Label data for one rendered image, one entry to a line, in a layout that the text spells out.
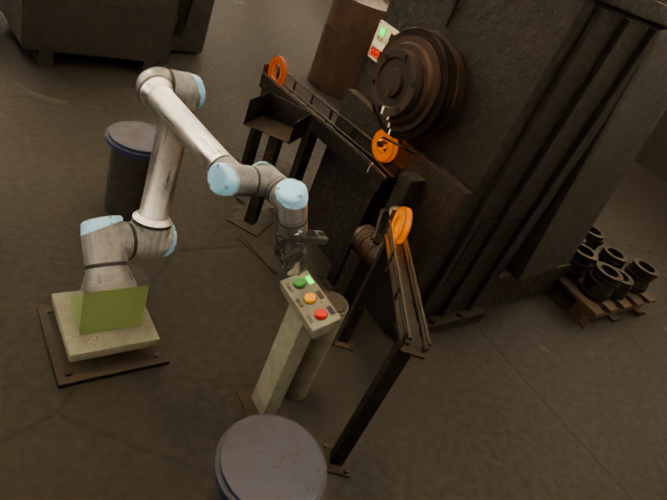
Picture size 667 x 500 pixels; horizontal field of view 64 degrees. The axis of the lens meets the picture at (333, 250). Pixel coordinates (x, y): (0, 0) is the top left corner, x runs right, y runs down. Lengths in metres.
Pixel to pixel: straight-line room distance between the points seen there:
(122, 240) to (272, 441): 0.95
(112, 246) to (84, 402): 0.56
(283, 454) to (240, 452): 0.12
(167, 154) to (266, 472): 1.15
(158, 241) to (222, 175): 0.73
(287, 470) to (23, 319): 1.27
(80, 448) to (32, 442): 0.15
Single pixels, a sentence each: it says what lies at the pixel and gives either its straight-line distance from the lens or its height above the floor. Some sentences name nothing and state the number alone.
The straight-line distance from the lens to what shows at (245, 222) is 3.11.
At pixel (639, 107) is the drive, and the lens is 2.93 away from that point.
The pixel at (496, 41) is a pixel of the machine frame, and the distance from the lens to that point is 2.37.
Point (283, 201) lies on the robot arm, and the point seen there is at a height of 0.97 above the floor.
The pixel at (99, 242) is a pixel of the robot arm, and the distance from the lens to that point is 2.10.
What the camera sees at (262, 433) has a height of 0.43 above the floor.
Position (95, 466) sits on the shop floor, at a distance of 2.02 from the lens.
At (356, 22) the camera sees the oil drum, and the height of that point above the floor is 0.72.
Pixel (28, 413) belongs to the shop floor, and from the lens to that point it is 2.13.
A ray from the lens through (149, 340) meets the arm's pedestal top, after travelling 2.19.
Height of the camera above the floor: 1.74
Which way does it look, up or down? 33 degrees down
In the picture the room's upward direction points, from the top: 24 degrees clockwise
